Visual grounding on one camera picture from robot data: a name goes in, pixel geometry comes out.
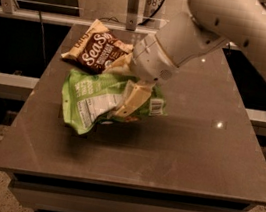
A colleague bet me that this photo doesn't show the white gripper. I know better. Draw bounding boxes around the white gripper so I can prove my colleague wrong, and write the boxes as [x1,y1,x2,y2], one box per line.
[104,34,179,118]

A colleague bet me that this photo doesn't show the green rice chip bag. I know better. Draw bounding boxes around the green rice chip bag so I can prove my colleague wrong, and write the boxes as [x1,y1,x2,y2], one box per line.
[61,69,167,135]

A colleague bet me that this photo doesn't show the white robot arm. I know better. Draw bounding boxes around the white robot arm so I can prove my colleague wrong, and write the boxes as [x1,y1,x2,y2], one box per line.
[108,0,266,118]

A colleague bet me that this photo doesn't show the brown seaweed snack bag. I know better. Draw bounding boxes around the brown seaweed snack bag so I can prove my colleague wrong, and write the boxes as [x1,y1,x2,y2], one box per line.
[61,19,134,74]

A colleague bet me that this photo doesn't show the grey cabinet drawers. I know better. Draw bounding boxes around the grey cabinet drawers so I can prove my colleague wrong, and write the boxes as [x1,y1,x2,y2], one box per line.
[3,163,256,212]

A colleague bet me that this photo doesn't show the middle metal rail bracket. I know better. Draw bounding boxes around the middle metal rail bracket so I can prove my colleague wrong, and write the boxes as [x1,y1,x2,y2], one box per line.
[125,0,140,31]

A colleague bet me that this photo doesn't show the black cable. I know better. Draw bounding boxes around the black cable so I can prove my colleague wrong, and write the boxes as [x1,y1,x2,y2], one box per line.
[98,0,169,32]

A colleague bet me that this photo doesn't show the horizontal metal rail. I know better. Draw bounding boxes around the horizontal metal rail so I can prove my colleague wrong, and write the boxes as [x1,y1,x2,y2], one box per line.
[0,6,159,35]

